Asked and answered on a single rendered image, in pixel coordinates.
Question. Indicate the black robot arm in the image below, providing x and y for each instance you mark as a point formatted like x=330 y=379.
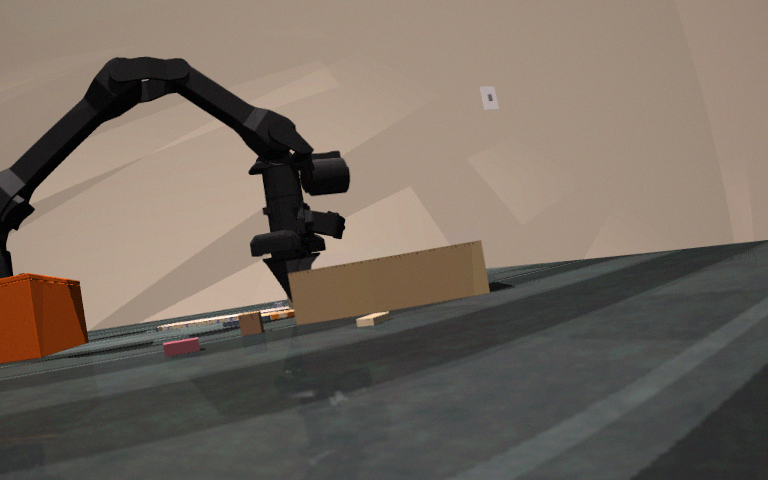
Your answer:
x=118 y=87

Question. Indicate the peach strip with orange dots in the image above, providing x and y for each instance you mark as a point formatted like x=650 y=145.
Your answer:
x=280 y=314

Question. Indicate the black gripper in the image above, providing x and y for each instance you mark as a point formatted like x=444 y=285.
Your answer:
x=283 y=242

